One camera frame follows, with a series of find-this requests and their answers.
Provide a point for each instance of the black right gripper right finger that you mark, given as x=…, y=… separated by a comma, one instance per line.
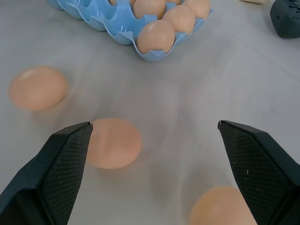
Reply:
x=260, y=173

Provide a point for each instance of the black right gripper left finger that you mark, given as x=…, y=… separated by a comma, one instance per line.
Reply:
x=56, y=173

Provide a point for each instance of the blue plastic egg tray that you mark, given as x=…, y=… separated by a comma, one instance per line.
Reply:
x=122, y=21

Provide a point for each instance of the brown egg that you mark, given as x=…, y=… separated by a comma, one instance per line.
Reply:
x=199, y=8
x=156, y=37
x=174, y=1
x=150, y=8
x=114, y=144
x=38, y=87
x=113, y=2
x=180, y=20
x=220, y=207

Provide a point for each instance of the dark grey rounded device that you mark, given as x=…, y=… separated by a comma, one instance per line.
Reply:
x=287, y=17

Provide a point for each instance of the cream coloured object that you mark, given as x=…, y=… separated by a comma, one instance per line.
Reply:
x=254, y=1

